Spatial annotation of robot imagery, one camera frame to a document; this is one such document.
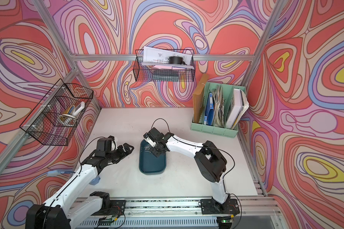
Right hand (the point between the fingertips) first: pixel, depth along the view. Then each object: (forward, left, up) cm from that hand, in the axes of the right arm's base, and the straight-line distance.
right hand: (158, 152), depth 89 cm
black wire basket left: (+9, +54, +25) cm, 60 cm away
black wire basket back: (+49, +3, +26) cm, 55 cm away
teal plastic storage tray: (-6, +6, -3) cm, 9 cm away
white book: (+19, -52, +20) cm, 59 cm away
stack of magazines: (+21, -43, +5) cm, 48 cm away
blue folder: (+20, -35, +7) cm, 41 cm away
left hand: (-2, +15, +6) cm, 17 cm away
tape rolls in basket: (+12, +43, +28) cm, 53 cm away
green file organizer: (+38, -51, +16) cm, 65 cm away
